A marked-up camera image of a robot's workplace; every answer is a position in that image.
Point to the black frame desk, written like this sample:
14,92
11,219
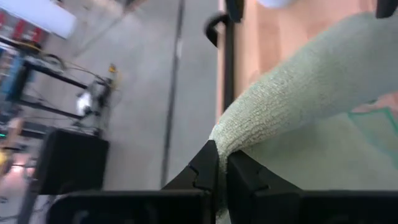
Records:
46,71

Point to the green microfiber towel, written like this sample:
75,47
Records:
311,77

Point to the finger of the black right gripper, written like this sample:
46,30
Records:
387,7

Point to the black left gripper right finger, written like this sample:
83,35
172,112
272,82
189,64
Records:
295,208

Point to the black aluminium table frame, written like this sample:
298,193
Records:
229,62

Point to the black computer tower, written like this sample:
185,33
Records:
71,161

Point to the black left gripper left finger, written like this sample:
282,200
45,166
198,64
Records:
140,208

